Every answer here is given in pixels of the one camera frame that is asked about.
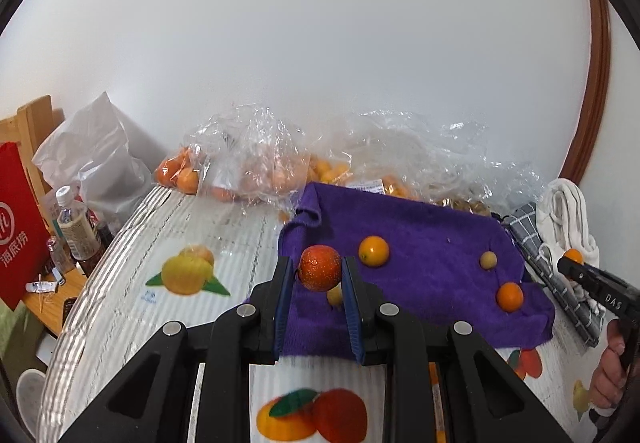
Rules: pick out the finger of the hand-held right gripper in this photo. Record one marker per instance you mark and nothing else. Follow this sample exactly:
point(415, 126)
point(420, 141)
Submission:
point(582, 273)

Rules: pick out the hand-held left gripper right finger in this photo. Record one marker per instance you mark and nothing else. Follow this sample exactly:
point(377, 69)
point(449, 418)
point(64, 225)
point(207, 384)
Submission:
point(352, 323)

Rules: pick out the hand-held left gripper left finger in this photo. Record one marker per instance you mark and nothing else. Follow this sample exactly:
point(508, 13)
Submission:
point(282, 318)

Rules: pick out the orange mandarin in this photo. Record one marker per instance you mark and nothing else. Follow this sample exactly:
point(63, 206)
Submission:
point(509, 297)
point(374, 251)
point(320, 268)
point(572, 255)

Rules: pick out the small green jujube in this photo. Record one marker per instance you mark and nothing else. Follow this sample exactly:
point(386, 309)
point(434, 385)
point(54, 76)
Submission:
point(335, 295)
point(488, 260)

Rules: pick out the person's right hand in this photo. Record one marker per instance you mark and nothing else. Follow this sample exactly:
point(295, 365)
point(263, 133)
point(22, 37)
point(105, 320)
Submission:
point(607, 373)

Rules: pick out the grey checked cloth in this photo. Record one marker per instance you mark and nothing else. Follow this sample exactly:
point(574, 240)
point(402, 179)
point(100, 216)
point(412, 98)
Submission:
point(540, 253)

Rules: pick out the white striped towel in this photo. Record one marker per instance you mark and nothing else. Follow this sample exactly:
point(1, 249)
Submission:
point(565, 208)

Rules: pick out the purple towel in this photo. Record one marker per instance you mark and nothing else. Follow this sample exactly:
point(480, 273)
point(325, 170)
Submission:
point(425, 243)

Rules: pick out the pile of brown longans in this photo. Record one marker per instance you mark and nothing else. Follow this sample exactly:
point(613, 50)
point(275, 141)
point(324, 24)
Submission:
point(470, 207)

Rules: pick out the pile of bagged kumquats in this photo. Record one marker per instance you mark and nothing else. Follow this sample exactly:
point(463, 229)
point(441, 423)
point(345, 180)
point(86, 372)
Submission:
point(330, 170)

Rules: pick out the fruit-printed plastic tablecloth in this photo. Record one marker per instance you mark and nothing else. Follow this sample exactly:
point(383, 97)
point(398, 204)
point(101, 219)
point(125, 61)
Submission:
point(150, 233)

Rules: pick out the crumpled clear plastic bag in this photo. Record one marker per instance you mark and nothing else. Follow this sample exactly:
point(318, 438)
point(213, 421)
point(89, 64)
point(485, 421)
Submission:
point(260, 158)

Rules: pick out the small clear bag of oranges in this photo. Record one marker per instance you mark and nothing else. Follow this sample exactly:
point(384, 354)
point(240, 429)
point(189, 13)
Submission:
point(180, 168)

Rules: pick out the large clear plastic bag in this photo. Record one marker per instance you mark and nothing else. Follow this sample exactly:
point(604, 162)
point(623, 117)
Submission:
point(425, 148)

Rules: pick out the brown bottle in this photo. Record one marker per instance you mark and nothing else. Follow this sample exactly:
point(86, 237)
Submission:
point(97, 248)

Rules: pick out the white-capped plastic bottle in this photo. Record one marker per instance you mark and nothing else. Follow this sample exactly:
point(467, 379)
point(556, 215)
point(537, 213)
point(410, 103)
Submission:
point(75, 228)

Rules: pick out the wooden side table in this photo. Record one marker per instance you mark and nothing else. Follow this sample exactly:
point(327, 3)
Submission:
point(45, 305)

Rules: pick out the white plastic bag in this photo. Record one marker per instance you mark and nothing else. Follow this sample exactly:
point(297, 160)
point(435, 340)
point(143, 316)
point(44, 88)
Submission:
point(100, 158)

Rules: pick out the yellow-green bedding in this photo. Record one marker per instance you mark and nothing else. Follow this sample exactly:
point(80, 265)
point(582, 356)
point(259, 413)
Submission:
point(10, 323)

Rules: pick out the red paper bag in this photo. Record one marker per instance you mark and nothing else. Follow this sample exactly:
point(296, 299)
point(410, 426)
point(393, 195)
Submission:
point(15, 243)

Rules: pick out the wooden chair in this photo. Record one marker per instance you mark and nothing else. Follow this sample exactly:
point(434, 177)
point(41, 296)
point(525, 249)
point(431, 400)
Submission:
point(35, 118)

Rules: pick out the brown wooden door frame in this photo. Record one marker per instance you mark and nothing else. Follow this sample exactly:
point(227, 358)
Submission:
point(595, 73)

